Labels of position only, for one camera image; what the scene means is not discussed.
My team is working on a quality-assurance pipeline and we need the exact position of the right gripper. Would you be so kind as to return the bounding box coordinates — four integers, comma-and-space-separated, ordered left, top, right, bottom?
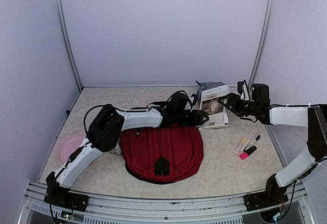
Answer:
217, 92, 259, 117

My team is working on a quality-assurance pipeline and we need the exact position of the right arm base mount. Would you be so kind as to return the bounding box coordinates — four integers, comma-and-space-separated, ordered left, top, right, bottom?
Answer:
244, 191, 289, 211

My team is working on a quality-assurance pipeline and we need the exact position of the black white marker pen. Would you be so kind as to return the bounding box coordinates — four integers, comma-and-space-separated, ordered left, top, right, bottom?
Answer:
244, 135, 261, 151

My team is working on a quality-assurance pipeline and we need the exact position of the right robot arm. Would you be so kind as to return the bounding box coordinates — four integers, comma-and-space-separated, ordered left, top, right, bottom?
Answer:
218, 81, 326, 206

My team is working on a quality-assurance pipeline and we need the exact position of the grey pencil pouch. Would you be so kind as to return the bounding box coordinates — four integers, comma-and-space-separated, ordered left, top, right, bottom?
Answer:
195, 80, 225, 93

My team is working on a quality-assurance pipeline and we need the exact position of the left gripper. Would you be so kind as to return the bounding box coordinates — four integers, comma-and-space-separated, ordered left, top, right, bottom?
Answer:
176, 110, 211, 126

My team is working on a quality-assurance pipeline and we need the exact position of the pink highlighter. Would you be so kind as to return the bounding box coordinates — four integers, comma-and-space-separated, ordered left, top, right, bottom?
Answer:
239, 146, 257, 160

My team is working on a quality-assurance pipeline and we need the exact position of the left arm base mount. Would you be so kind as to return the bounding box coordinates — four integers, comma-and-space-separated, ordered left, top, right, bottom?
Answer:
44, 192, 89, 212

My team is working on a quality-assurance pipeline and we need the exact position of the left aluminium frame post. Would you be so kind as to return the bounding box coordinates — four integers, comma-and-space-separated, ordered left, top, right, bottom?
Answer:
54, 0, 84, 93

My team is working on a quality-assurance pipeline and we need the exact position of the pink plate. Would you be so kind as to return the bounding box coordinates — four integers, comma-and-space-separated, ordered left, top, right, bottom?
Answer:
57, 133, 85, 164

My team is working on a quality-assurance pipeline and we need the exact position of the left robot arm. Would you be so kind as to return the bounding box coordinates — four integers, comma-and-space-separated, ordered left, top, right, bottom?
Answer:
46, 91, 209, 206

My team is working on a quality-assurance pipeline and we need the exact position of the white patterned mug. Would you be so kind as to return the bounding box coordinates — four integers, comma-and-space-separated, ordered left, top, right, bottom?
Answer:
107, 144, 122, 155

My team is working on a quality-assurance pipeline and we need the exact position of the white magazine booklet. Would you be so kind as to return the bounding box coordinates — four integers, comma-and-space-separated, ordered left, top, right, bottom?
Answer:
197, 84, 230, 129

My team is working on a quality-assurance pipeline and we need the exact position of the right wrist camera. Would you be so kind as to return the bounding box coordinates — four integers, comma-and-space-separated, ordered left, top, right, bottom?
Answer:
237, 79, 251, 101

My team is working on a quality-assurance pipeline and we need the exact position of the aluminium frame post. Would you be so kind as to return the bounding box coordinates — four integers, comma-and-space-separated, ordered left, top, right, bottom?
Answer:
54, 0, 84, 93
249, 0, 274, 86

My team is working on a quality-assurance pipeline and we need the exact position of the front aluminium rail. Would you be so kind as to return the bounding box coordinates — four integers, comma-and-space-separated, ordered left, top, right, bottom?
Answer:
14, 182, 318, 223

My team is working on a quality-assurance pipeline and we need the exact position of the red backpack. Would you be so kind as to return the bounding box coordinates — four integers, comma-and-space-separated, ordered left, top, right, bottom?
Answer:
119, 91, 204, 185

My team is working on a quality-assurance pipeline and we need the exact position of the right aluminium frame post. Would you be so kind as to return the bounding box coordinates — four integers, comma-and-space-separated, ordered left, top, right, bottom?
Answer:
249, 0, 274, 86

